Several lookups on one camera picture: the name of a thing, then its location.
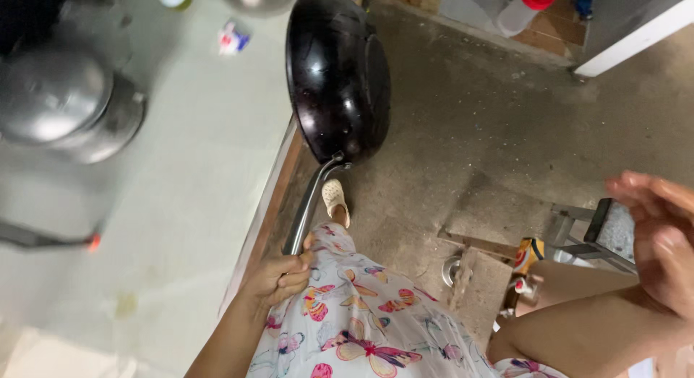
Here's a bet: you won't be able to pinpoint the metal stool with stone top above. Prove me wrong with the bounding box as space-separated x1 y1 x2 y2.
545 198 638 274

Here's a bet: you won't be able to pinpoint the wooden planks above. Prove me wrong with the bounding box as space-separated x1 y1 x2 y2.
437 226 521 314

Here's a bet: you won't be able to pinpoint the black wok with metal handle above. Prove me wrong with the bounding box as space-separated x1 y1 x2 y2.
281 0 392 257

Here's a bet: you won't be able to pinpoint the white blue red packet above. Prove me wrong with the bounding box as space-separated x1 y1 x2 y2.
218 20 251 56

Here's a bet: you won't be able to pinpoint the black handle with orange tip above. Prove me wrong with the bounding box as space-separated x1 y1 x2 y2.
0 218 103 254

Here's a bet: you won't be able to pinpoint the white butterfly print dress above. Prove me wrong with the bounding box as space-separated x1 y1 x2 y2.
247 222 570 378

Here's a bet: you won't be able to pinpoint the steel pressure cooker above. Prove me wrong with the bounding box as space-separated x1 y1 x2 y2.
0 42 148 164

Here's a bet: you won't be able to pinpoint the small steel bowl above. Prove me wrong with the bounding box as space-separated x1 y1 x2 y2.
441 256 474 288

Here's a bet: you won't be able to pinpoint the small white red-capped bottle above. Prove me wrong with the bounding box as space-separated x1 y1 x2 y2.
514 276 544 309

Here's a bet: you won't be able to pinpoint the person's left hand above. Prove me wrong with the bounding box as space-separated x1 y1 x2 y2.
240 233 318 310

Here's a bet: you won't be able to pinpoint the beige clog shoe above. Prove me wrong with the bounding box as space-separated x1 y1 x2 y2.
321 179 351 229

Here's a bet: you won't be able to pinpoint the person's right hand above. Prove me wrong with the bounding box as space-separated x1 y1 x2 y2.
604 171 694 320

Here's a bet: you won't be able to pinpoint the yellow orange packet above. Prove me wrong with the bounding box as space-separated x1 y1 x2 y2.
512 237 545 276

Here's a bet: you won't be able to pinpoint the white grey cabinet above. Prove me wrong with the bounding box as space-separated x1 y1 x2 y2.
574 0 694 78

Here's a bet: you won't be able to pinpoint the plastic bottle with red cap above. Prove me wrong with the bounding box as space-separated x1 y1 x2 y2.
496 0 558 38

